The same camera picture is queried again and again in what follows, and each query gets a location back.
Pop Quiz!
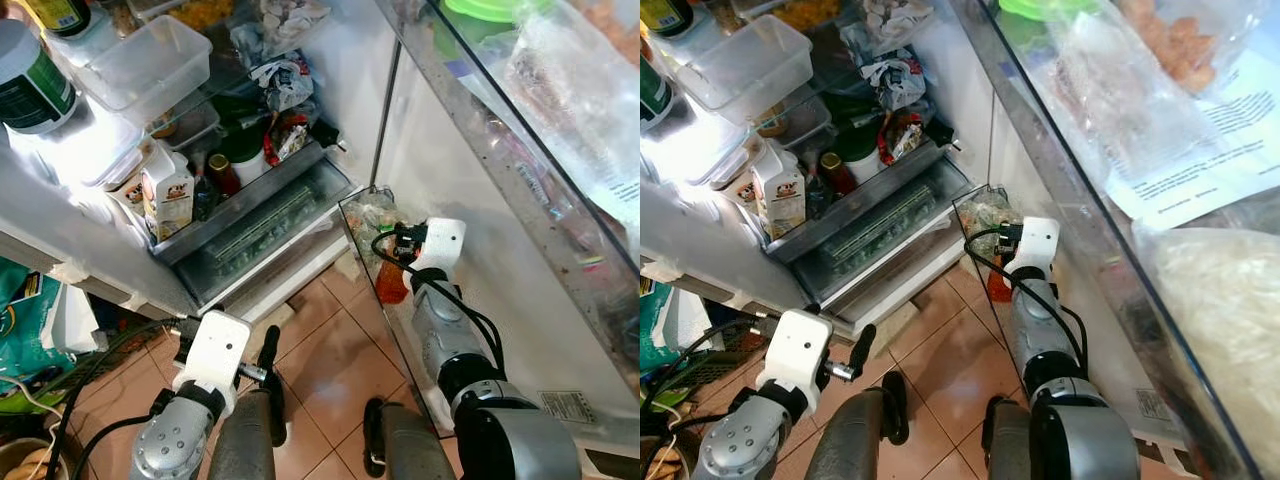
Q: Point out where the white fridge door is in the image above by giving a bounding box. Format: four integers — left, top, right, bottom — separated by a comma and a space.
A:
340, 0, 641, 461
950, 0, 1280, 480

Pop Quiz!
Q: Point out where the white fridge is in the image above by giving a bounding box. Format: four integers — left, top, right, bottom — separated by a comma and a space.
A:
640, 0, 1011, 336
0, 0, 401, 321

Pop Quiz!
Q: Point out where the bag of green vegetables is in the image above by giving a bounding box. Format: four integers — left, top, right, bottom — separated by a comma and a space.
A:
965, 195, 1016, 256
345, 195, 401, 261

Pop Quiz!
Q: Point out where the grey left robot leg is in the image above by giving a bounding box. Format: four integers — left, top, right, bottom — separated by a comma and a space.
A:
207, 385, 293, 480
803, 372, 911, 480

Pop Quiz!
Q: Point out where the grey robot leg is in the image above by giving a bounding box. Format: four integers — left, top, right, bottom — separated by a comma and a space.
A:
362, 398, 459, 480
803, 372, 911, 480
207, 385, 293, 480
980, 395, 1046, 480

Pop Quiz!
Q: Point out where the large clear door bin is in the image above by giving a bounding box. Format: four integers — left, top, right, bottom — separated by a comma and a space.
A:
950, 0, 1280, 480
375, 0, 641, 351

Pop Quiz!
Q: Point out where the clear crisper drawer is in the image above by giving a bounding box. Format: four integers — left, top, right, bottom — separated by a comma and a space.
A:
150, 160, 361, 301
765, 158, 976, 301

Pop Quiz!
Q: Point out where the red snack packet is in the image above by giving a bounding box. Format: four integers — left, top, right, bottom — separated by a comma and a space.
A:
265, 112, 313, 163
878, 110, 926, 161

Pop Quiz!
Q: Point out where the white thin plastic bag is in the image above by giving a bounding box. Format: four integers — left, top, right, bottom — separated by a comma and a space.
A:
40, 282, 101, 353
665, 288, 716, 351

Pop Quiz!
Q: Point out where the white bottle green cap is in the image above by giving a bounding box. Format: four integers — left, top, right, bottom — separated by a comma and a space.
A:
222, 130, 269, 186
835, 128, 881, 184

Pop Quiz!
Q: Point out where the white milk carton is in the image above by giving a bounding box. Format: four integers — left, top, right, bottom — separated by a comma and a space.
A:
140, 148, 196, 241
752, 140, 809, 241

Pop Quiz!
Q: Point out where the grey right robot leg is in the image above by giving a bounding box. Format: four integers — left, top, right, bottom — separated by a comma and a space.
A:
362, 398, 459, 480
980, 395, 1046, 480

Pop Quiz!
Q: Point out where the clear plastic food bag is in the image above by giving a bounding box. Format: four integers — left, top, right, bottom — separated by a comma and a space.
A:
500, 10, 641, 191
1040, 0, 1251, 191

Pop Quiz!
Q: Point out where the green printed bag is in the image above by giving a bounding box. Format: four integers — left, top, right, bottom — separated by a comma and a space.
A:
640, 280, 681, 376
0, 258, 76, 386

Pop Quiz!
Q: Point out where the bowl of brown food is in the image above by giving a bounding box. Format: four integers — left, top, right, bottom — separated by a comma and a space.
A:
0, 438, 71, 480
640, 445, 701, 480

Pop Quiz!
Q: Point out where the crumpled grey plastic bag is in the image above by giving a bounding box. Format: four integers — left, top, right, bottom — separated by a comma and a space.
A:
860, 50, 926, 111
248, 55, 316, 113

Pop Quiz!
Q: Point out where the brown and white carton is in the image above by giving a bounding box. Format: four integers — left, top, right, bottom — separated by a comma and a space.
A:
720, 165, 759, 209
105, 165, 146, 211

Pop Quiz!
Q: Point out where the printed white paper sheet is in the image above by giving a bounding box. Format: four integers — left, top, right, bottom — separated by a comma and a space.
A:
590, 170, 641, 226
1105, 50, 1280, 231

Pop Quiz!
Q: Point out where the grey label sticker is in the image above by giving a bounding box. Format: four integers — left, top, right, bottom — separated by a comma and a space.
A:
1135, 388, 1176, 421
540, 390, 596, 426

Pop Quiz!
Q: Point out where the green container lid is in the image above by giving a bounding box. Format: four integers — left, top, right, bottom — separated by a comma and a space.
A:
440, 0, 551, 26
998, 0, 1086, 21

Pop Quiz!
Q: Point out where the white filled plastic bag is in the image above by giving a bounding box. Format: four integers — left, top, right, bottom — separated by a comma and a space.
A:
1135, 228, 1280, 471

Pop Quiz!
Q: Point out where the bag of pale snacks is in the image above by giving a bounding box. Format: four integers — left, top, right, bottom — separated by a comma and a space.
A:
845, 0, 946, 56
230, 0, 331, 56

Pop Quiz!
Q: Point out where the bag of pale meat pieces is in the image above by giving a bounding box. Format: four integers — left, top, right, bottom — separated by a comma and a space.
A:
1120, 0, 1216, 91
580, 0, 641, 61

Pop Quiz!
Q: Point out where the green and white jar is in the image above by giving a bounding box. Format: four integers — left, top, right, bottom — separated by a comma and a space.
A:
640, 55, 673, 131
0, 18, 79, 136

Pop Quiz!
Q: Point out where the clear plastic food box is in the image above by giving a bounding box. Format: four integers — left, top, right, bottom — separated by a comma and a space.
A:
75, 15, 213, 113
672, 12, 813, 111

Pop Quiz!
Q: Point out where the box of yellow food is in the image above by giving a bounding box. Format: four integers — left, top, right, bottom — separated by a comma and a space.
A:
130, 0, 236, 31
740, 0, 851, 31

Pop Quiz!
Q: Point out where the dark bottle yellow label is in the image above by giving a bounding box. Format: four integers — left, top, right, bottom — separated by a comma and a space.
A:
25, 0, 93, 39
640, 0, 696, 39

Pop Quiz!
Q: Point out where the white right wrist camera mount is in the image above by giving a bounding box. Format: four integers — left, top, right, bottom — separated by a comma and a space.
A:
412, 218, 468, 277
1010, 217, 1061, 277

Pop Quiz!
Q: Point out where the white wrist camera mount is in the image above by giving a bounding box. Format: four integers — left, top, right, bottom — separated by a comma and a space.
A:
1010, 217, 1061, 277
412, 218, 468, 277
755, 310, 834, 401
172, 310, 253, 397

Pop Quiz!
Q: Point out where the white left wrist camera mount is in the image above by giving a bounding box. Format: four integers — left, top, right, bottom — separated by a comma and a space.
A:
755, 310, 834, 401
172, 310, 253, 397

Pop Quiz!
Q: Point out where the black wire basket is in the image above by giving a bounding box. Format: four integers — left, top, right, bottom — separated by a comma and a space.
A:
40, 320, 186, 401
660, 330, 771, 391

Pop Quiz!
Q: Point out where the long black left arm cable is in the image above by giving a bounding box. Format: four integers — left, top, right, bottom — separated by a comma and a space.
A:
45, 318, 196, 480
640, 312, 796, 451

